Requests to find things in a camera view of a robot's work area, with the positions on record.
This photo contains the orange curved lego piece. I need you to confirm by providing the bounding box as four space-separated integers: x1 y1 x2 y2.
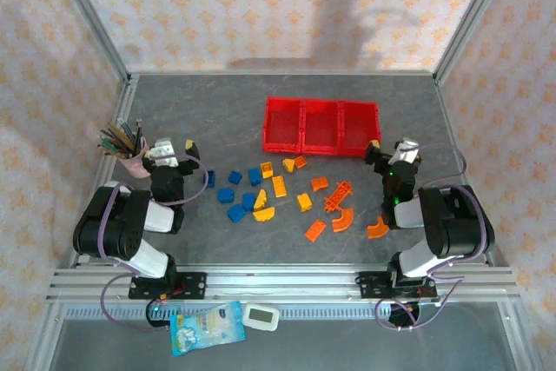
331 208 355 233
367 216 390 240

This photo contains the orange lego plate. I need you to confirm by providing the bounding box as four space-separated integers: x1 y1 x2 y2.
303 219 328 242

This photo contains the pink pencil cup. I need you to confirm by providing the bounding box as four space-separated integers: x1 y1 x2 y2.
121 140 152 179

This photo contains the grey pencil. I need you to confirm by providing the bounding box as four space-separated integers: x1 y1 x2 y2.
116 117 138 155

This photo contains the yellow pencil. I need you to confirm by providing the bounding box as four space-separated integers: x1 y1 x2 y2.
99 129 131 157

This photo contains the green pencil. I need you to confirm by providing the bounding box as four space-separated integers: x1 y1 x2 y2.
96 139 129 158

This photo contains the blue white snack bag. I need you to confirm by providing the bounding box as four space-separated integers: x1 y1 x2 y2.
169 300 248 358

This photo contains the white digital timer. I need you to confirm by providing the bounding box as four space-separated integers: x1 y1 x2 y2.
242 302 280 332

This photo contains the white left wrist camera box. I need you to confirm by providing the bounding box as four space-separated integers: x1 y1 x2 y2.
149 136 180 168

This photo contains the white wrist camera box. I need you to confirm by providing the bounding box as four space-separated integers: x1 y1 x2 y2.
149 136 180 168
393 136 421 163

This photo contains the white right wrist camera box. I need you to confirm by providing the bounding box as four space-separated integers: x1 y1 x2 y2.
393 136 421 163

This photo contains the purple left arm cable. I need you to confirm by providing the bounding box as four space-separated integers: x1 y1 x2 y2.
97 153 209 333

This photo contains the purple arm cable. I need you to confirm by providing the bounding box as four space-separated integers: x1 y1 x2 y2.
97 153 209 333
375 142 490 333

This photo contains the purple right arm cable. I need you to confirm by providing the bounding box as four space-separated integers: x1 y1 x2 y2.
375 142 490 333

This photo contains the aluminium side rail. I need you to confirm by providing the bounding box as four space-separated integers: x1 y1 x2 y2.
434 77 496 268
71 75 140 268

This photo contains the aluminium back rail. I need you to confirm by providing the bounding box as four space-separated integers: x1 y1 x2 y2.
128 68 438 78

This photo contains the grey slotted cable duct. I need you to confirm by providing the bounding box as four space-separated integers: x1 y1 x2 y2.
64 304 500 321

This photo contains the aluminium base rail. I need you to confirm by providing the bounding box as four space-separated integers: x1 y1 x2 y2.
45 262 520 302

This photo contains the aluminium frame post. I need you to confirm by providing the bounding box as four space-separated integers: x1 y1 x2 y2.
47 0 134 83
432 0 518 85

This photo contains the aluminium frame leg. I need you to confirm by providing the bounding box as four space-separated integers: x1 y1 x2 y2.
498 301 536 371
21 301 66 371

